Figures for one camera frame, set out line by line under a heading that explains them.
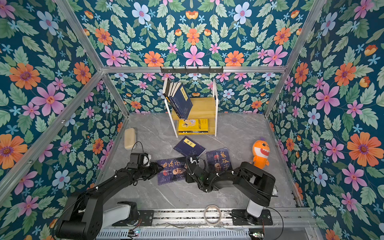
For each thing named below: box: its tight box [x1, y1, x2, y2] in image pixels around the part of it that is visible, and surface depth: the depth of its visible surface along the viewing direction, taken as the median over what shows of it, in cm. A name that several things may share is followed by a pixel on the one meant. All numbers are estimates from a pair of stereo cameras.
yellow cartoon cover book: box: [178, 118, 209, 135], surface depth 104 cm
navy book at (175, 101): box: [168, 83, 182, 119], surface depth 83 cm
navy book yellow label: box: [163, 86, 181, 119], surface depth 82 cm
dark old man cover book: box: [205, 147, 233, 173], surface depth 95 cm
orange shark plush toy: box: [252, 137, 271, 170], surface depth 92 cm
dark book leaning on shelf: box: [163, 77, 171, 103], surface depth 80 cm
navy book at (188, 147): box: [173, 136, 206, 157], surface depth 101 cm
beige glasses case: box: [124, 127, 136, 150], surface depth 103 cm
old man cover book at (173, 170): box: [157, 157, 188, 186], surface depth 90 cm
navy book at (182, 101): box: [168, 83, 194, 120], surface depth 86 cm
